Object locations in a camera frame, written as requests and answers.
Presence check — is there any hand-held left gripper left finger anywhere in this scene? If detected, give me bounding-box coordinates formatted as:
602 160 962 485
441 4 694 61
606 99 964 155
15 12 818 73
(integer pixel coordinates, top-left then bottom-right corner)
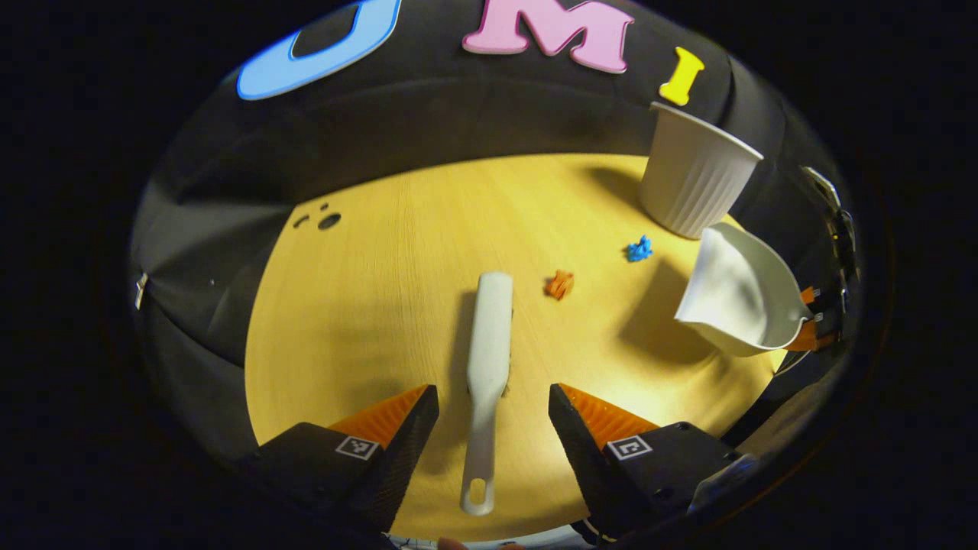
237 384 440 535

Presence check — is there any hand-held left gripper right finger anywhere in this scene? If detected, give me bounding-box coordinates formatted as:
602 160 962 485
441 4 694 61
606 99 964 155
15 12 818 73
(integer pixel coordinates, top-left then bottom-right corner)
548 383 757 542

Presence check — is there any white plastic dustpan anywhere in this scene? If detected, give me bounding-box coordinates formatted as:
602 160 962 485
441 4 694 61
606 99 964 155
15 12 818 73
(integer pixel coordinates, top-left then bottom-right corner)
674 222 812 358

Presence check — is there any small white broom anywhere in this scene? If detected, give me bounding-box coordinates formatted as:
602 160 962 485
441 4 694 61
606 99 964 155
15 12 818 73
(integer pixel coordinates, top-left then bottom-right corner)
460 271 514 516

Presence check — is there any white ribbed garbage bin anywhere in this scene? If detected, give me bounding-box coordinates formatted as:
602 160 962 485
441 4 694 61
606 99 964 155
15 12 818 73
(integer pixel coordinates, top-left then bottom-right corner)
640 101 765 241

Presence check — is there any black backdrop cloth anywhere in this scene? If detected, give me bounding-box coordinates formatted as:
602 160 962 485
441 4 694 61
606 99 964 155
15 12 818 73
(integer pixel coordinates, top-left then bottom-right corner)
130 0 849 467

